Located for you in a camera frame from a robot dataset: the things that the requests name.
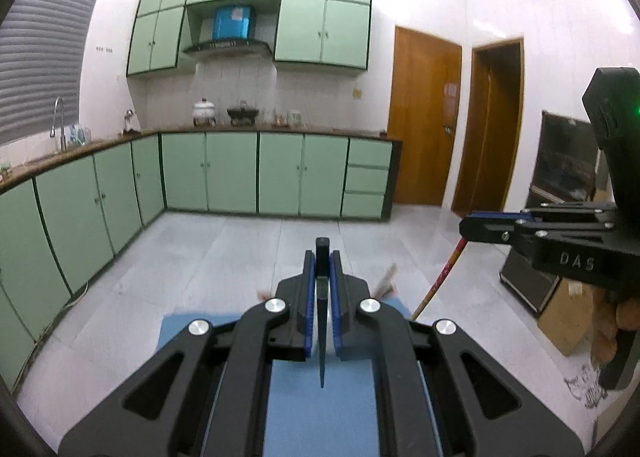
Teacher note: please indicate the grey window blind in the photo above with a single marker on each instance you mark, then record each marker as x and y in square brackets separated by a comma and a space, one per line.
[40, 52]

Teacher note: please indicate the red and yellow chopstick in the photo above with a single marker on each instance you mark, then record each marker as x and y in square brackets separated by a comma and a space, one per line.
[442, 272]

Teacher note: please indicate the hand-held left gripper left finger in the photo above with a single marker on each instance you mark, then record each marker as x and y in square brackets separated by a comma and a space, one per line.
[310, 317]

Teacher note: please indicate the patterned cloth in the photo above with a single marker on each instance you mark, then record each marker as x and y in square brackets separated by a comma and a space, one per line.
[587, 387]

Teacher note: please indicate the black wok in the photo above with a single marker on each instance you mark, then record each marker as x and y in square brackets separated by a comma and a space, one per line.
[243, 113]

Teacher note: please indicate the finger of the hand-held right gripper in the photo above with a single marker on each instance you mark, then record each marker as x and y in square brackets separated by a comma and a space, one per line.
[490, 228]

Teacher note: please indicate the small kettle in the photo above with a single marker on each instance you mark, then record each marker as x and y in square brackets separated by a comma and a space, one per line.
[129, 122]

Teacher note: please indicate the blue table mat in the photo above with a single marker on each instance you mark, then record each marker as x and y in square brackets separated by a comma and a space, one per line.
[320, 422]

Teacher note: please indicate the black knife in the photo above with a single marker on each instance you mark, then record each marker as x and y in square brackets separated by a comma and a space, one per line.
[322, 262]

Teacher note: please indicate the blue wrapped hood chimney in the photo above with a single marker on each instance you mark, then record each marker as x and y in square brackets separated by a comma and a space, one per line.
[231, 23]

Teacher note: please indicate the small green plant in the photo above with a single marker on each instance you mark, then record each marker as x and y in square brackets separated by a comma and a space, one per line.
[4, 170]

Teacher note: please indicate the steel kitchen faucet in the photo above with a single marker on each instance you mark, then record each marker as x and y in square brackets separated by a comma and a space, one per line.
[61, 122]

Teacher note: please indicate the blue bottles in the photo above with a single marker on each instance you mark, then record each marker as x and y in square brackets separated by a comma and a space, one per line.
[80, 135]

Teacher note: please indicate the black framed board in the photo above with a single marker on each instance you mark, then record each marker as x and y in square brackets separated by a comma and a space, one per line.
[565, 157]

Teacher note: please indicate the white cooking pot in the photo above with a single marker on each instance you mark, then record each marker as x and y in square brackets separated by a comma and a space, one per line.
[204, 112]

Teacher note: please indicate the person's right hand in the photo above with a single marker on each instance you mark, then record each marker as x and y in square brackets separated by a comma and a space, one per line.
[605, 327]

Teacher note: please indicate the green lower kitchen cabinets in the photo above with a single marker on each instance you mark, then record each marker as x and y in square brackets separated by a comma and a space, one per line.
[230, 172]

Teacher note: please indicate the open wooden door frame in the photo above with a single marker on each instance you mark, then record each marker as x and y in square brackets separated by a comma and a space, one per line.
[495, 137]

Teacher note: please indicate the white and green jar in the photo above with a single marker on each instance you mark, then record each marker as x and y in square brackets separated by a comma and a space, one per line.
[296, 118]

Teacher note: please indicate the cardboard box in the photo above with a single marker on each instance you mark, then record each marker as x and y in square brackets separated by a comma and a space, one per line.
[565, 322]

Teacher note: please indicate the brown wooden utensil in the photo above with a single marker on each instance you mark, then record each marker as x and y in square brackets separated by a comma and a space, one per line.
[386, 281]

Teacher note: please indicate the green upper wall cabinets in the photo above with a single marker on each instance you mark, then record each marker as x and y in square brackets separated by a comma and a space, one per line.
[320, 22]

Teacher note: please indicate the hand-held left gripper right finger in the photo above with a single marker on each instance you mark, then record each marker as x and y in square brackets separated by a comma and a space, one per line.
[336, 327]

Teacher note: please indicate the closed wooden door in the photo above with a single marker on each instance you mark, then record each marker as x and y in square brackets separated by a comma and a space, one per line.
[420, 127]

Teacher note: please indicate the glass jars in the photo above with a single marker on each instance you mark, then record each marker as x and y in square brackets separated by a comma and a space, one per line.
[281, 119]

